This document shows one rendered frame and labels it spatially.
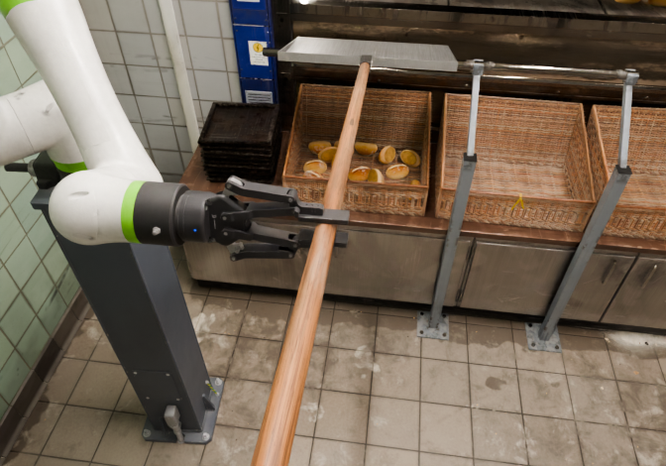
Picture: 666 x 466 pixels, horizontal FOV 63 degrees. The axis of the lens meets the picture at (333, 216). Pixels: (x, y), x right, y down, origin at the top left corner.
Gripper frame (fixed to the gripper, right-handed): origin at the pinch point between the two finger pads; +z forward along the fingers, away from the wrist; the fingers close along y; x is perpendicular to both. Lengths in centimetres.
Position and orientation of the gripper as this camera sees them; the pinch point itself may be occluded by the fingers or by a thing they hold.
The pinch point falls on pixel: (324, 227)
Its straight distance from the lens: 77.0
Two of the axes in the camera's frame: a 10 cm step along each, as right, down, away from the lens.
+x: -1.0, 4.9, -8.7
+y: -0.3, 8.7, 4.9
